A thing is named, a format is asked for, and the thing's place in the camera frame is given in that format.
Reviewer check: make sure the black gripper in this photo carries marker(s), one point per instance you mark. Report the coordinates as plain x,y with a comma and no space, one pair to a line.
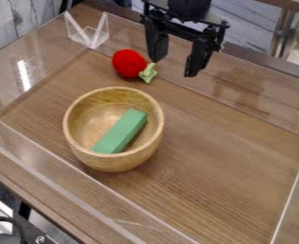
187,19

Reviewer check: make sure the green rectangular stick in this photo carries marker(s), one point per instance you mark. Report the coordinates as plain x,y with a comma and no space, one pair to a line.
121,132

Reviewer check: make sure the brown wooden bowl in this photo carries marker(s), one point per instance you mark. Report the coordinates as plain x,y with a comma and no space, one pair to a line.
89,117

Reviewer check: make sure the red plush strawberry toy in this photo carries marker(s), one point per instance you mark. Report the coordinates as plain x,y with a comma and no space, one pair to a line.
130,65

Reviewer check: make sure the clear acrylic corner stand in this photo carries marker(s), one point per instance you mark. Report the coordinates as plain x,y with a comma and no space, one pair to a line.
90,37

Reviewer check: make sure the metal table leg frame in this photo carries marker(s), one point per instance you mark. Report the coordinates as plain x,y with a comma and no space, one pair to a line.
285,35

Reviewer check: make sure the black table clamp bracket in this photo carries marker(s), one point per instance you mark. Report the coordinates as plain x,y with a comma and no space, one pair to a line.
34,235

